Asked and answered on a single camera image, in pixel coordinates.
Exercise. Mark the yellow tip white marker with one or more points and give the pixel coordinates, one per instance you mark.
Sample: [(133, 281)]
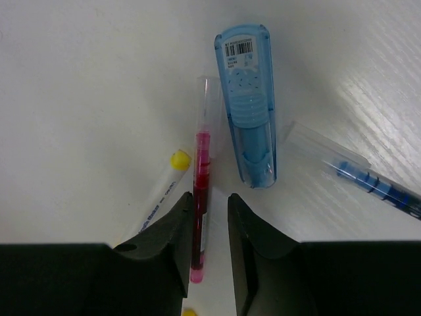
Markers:
[(189, 312), (165, 184)]

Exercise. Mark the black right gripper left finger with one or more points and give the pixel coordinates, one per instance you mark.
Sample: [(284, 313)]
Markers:
[(145, 275)]

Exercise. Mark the blue eraser case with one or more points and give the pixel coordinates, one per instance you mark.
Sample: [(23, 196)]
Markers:
[(244, 61)]

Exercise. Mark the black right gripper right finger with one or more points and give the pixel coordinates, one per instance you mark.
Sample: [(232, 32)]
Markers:
[(276, 275)]

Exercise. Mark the dark red gel pen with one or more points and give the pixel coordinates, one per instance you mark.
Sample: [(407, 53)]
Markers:
[(209, 102)]

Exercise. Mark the blue gel pen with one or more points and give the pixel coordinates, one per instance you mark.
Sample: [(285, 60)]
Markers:
[(350, 167)]

